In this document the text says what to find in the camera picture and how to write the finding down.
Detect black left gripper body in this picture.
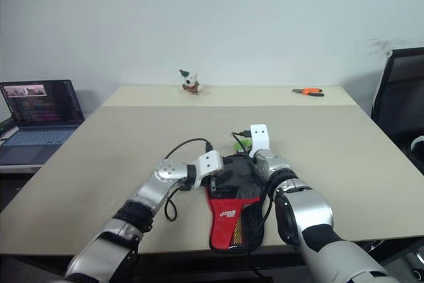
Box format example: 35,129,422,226
207,172,233,196

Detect green zipper pull tag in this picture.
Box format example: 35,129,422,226
233,140,254,152

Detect black mesh zip pouch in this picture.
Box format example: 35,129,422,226
205,154,268,255

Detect white plush dog toy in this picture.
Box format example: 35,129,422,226
178,68,204,95

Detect black mesh office chair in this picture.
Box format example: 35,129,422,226
370,47,424,178

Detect open blue laptop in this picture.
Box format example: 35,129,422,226
0,79,86,166

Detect white side desk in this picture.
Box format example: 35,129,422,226
0,163,44,174

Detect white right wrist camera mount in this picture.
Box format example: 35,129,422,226
248,124,272,158

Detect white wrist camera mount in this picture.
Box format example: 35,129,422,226
193,150,225,189
248,124,272,158

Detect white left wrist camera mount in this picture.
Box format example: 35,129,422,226
193,150,225,189

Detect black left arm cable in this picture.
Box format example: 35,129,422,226
164,137,214,223

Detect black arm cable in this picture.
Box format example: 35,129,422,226
230,129,276,278
164,137,214,223

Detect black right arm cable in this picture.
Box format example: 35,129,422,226
230,129,276,278

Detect orange handled pliers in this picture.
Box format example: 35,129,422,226
291,87,326,98

